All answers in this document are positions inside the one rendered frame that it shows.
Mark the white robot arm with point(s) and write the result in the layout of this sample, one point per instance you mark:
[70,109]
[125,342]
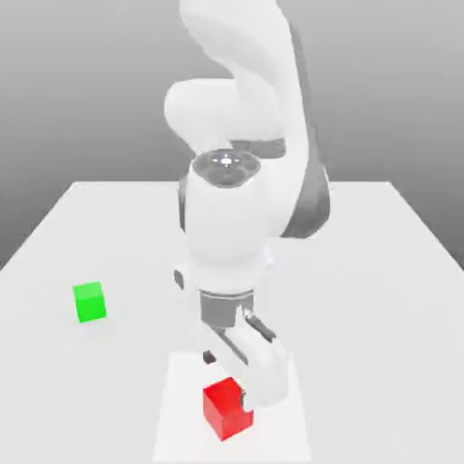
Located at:
[232,224]

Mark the small green cube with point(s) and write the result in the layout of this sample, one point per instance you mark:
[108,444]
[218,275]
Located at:
[89,302]

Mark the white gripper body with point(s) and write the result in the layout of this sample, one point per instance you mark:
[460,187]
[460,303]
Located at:
[258,366]

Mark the small red cube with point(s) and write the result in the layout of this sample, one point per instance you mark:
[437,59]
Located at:
[223,409]

